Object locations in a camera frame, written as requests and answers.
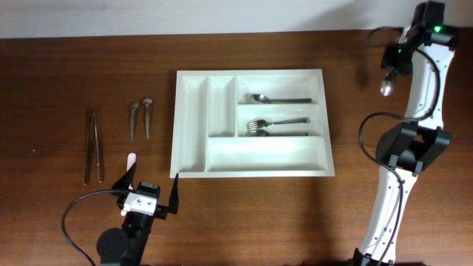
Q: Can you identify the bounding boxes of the small steel spoon right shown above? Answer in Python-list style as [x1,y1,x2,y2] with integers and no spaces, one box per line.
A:
[143,98,153,139]

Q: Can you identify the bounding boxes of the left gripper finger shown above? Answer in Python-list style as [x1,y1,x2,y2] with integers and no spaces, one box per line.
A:
[112,163,137,196]
[168,173,180,214]

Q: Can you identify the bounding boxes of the white plastic cutlery tray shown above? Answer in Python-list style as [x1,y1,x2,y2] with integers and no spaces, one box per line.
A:
[170,69,335,178]

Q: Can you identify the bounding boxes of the steel fork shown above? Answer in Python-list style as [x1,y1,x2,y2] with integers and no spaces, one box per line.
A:
[245,129,309,137]
[246,117,310,131]

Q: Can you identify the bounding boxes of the small steel spoon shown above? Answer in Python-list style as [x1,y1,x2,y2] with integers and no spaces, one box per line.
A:
[143,98,153,139]
[129,101,140,141]

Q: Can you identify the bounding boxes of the steel kitchen tongs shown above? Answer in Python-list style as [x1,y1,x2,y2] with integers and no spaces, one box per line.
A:
[83,108,104,185]

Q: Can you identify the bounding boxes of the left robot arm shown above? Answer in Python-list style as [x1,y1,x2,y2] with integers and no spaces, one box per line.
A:
[96,163,180,265]

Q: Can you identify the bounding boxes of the steel tablespoon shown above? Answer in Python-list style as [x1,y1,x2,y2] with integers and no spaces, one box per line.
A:
[250,94,312,104]
[380,70,396,97]

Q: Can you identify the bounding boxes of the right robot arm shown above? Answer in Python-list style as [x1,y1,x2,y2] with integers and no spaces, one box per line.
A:
[349,1,459,265]

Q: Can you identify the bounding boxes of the small steel spoon left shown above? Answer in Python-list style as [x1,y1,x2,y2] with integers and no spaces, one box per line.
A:
[129,101,140,141]

